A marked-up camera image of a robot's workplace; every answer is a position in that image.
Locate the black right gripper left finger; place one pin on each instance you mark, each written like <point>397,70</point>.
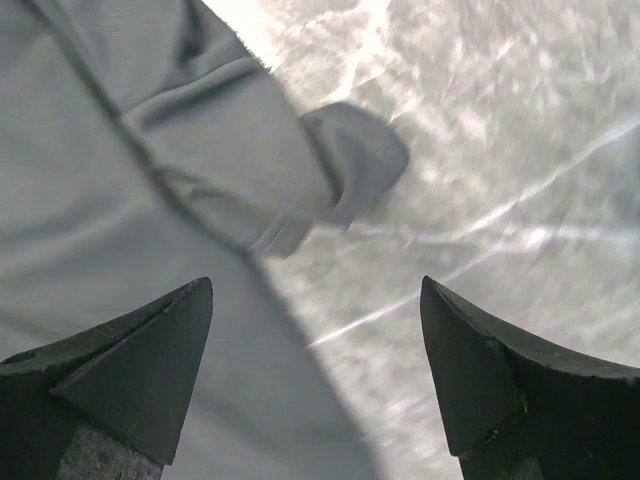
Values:
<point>109,402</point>

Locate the grey t shirt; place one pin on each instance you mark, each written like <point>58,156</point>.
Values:
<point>143,146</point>

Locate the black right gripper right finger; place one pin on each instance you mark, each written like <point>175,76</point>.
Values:
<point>517,406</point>

